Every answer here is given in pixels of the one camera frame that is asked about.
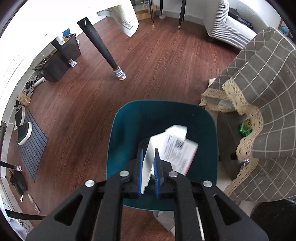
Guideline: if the grey checked round tablecloth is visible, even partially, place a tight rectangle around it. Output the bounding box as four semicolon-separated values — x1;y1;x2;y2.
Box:
201;27;295;202

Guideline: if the white patterned tablecloth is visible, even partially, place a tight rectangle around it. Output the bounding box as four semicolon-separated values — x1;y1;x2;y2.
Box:
1;1;138;114

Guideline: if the dark striped floor mat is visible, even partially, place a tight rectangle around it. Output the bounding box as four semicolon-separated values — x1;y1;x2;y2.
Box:
18;111;48;182

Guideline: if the green bottle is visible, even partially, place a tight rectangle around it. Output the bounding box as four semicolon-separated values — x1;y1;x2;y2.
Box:
238;118;253;137

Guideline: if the cardboard box on floor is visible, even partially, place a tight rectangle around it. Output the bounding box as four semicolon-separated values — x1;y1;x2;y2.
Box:
133;4;151;21

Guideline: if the black storage bin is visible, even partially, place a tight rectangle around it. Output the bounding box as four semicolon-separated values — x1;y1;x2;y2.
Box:
33;33;81;82

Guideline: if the black white slipper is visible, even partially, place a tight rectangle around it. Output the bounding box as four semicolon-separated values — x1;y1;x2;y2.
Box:
17;122;32;146

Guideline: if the black table leg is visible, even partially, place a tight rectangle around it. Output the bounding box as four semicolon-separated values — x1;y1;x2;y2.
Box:
51;39;77;68
77;17;126;81

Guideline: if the small blue globe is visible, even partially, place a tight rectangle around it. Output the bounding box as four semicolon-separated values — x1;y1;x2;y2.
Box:
280;26;288;35

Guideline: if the black handbag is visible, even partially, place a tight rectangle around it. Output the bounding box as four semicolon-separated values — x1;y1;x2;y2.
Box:
228;8;253;29

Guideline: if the grey armchair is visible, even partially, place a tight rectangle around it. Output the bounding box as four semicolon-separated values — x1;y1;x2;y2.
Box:
203;0;270;50

